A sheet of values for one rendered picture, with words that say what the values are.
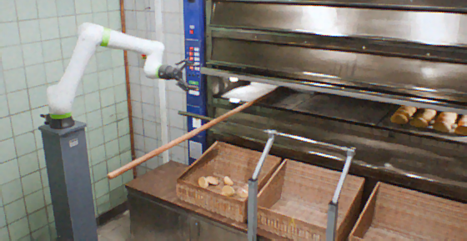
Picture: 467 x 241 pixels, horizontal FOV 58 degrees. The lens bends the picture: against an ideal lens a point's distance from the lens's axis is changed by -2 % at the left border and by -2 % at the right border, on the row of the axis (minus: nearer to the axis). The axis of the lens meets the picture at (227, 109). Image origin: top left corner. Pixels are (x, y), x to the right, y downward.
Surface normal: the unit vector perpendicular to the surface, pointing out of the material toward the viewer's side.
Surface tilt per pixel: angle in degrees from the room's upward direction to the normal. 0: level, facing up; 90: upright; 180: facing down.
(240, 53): 70
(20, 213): 90
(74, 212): 90
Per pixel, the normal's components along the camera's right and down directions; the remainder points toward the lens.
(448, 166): -0.53, -0.08
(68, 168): 0.83, 0.17
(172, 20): -0.56, 0.25
